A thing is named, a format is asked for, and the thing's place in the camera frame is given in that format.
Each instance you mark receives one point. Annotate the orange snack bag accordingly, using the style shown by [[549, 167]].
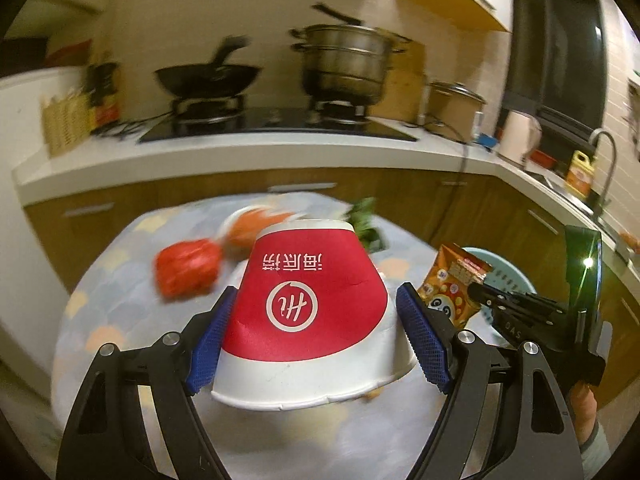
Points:
[[446, 286]]

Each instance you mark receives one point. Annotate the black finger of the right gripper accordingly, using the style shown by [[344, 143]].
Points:
[[526, 303]]

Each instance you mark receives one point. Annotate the light blue plastic basket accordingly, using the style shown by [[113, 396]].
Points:
[[503, 275]]

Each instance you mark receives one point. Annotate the wooden cutting board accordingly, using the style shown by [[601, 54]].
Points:
[[404, 85]]

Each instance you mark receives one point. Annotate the patterned scallop tablecloth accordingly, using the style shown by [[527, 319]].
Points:
[[378, 436]]

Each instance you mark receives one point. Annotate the dark kitchen window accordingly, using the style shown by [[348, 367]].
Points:
[[557, 68]]

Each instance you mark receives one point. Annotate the yellow detergent bottle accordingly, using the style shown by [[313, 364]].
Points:
[[579, 177]]

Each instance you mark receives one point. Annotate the cream utensil basket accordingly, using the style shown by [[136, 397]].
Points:
[[65, 122]]

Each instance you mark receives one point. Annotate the green vegetable scrap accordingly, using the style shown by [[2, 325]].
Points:
[[360, 216]]

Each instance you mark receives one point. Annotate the white electric kettle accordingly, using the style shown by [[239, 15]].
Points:
[[521, 136]]

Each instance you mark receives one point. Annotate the black wok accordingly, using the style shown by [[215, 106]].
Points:
[[213, 80]]

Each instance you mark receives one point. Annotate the orange paper cup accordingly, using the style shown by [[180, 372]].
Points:
[[239, 231]]

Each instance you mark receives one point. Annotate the dark sauce bottle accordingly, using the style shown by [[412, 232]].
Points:
[[103, 96]]

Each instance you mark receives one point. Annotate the red small dish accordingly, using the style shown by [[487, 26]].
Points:
[[542, 159]]

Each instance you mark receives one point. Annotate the steel steamer pot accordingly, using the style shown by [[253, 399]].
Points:
[[346, 62]]

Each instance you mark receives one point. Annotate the beige rice cooker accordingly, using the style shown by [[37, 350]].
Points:
[[454, 111]]

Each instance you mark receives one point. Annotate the wooden base cabinets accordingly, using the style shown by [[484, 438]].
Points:
[[505, 214]]

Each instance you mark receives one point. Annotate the black gas stove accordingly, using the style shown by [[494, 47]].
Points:
[[189, 118]]

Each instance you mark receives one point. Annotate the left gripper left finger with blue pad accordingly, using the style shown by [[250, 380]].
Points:
[[105, 436]]

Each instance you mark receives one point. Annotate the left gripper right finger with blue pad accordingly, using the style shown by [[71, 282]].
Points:
[[531, 435]]

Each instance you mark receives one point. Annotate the red white paper bowl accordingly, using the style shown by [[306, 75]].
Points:
[[312, 323]]

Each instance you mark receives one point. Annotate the person's right hand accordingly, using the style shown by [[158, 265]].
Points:
[[583, 406]]

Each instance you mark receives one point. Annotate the red crumpled bag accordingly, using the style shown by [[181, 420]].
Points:
[[188, 268]]

